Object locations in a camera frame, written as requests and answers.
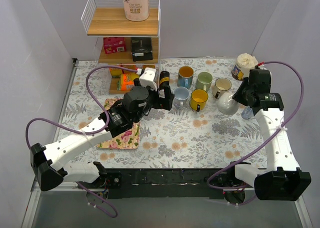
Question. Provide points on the white ceramic mug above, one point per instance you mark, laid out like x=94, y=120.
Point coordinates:
x=227, y=105

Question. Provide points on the light green mug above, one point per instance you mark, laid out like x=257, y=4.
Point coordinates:
x=204, y=81

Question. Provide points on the yellow mug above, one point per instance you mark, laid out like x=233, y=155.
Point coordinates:
x=198, y=99

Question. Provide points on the yellow box middle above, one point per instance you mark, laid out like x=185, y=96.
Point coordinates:
x=129, y=68

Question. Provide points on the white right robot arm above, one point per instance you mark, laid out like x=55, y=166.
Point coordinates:
x=283, y=178

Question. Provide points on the red tissue box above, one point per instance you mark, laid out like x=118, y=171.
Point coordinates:
x=114, y=45

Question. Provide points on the blue butterfly ceramic mug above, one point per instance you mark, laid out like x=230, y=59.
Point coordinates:
x=185, y=77

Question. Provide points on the grey-blue mug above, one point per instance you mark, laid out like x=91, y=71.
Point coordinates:
x=181, y=96

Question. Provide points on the floral serving tray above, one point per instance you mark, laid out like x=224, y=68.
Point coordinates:
x=127, y=140

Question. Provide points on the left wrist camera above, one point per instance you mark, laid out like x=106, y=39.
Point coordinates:
x=148, y=77

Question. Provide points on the black coffee bag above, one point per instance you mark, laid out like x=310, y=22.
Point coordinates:
x=141, y=49

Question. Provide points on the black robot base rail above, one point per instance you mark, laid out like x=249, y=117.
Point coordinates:
x=120, y=183

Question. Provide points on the yellow box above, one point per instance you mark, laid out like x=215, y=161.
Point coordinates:
x=148, y=66
x=129, y=68
x=115, y=72

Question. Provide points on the cream ceramic mug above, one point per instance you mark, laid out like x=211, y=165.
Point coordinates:
x=221, y=86

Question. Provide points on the wooden wire shelf rack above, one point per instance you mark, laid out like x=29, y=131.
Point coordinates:
x=106, y=18

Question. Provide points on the black beverage can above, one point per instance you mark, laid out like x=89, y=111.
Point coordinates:
x=164, y=79

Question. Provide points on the yellow box left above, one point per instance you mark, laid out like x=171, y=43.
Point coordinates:
x=115, y=72

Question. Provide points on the cartoon jar with cloth lid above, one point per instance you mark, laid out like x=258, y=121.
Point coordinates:
x=243, y=64

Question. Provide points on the wrapped toilet paper roll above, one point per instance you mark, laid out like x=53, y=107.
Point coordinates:
x=136, y=10

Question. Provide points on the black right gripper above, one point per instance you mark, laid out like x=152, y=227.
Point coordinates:
x=240, y=93

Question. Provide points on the yellow box right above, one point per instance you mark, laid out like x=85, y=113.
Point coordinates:
x=148, y=66

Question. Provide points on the floral tablecloth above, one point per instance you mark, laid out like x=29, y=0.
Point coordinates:
x=179, y=138

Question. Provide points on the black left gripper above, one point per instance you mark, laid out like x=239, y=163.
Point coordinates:
x=161, y=97

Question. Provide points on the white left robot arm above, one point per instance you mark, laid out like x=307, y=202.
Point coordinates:
x=51, y=163

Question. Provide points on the orange yellow sponge pack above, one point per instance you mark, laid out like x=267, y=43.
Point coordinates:
x=126, y=81

